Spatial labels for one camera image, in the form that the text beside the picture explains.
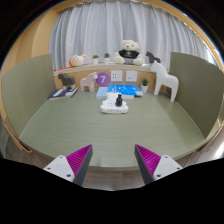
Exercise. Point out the white wall socket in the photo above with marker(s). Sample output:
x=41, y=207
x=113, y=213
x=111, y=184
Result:
x=116, y=75
x=131, y=76

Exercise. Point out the large white horse figure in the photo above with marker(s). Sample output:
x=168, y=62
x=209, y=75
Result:
x=165, y=80

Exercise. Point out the cream teddy bear black shirt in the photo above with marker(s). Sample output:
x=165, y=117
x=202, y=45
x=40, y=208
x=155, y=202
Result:
x=128, y=53

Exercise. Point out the light grey curtain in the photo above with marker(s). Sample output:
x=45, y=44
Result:
x=100, y=26

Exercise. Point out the light blue book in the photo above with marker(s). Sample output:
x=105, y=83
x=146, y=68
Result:
x=101, y=92

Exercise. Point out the black horse figure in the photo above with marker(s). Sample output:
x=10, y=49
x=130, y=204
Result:
x=152, y=58

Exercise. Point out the beige window ledge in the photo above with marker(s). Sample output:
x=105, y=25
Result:
x=83, y=68

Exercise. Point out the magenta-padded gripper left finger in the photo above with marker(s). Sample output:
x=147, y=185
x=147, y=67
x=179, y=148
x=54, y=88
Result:
x=63, y=165

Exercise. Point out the purple round number disc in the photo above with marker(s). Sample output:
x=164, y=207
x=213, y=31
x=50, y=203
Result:
x=103, y=79

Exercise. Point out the green partition panel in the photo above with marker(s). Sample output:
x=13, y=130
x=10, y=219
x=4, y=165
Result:
x=200, y=90
x=26, y=90

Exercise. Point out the dark blue book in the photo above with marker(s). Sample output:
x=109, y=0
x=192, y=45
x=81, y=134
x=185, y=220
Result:
x=60, y=93

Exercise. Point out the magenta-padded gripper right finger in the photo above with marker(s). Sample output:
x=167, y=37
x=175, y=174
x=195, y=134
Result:
x=163, y=165

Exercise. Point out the small black charger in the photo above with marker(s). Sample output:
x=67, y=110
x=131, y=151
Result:
x=119, y=100

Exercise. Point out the small white orange plush toy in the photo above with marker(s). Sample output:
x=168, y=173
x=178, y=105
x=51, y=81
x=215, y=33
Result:
x=78, y=61

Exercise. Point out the small potted plant white pot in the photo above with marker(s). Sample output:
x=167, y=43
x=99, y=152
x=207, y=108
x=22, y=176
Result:
x=144, y=87
x=106, y=59
x=95, y=60

